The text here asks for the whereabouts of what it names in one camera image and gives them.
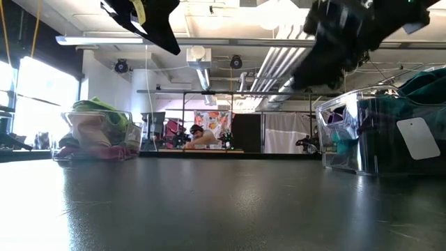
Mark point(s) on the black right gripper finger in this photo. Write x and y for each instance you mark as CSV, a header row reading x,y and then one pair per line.
x,y
317,69

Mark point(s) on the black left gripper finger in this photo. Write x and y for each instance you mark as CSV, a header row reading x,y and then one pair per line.
x,y
162,28

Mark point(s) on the purple towel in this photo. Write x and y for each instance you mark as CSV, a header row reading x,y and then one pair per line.
x,y
335,118

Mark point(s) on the lime green towel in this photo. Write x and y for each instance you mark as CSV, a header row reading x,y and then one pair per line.
x,y
101,108

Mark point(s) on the dark green towel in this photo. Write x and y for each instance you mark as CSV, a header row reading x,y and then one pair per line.
x,y
425,83

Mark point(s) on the green cloth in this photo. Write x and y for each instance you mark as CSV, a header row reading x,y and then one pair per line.
x,y
418,139

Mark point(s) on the black background robot arm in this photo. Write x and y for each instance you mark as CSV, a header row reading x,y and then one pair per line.
x,y
306,144
179,138
226,139

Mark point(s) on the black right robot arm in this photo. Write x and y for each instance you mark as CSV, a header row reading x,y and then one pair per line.
x,y
400,14

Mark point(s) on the clear plastic basket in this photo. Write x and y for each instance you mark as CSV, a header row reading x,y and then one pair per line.
x,y
61,153
343,164

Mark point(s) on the yellow tape tag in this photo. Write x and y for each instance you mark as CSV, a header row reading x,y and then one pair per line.
x,y
139,10

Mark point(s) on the white ceiling unit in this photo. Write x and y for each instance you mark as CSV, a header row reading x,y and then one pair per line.
x,y
198,55

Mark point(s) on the long light bar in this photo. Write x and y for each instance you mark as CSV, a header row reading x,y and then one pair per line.
x,y
209,42

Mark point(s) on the white curtain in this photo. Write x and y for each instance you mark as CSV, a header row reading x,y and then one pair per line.
x,y
285,132

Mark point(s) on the dark desktop monitor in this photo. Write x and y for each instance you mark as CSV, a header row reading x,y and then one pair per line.
x,y
153,120

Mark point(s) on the black panel board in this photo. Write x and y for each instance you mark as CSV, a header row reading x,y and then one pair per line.
x,y
245,132

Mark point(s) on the floral poster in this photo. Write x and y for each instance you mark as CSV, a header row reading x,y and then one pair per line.
x,y
212,120

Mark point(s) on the person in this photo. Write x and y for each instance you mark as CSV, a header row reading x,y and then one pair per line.
x,y
203,137

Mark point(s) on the background wooden table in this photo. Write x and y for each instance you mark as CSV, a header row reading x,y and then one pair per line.
x,y
200,150

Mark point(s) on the black table mat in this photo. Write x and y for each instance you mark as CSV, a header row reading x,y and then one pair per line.
x,y
223,209

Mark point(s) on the silver spiral air duct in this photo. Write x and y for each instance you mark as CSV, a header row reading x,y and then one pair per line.
x,y
278,97

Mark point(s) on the black round ceiling camera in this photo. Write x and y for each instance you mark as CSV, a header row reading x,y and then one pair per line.
x,y
121,66
236,62

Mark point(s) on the black metal rack frame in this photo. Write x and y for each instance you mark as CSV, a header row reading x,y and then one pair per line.
x,y
244,93

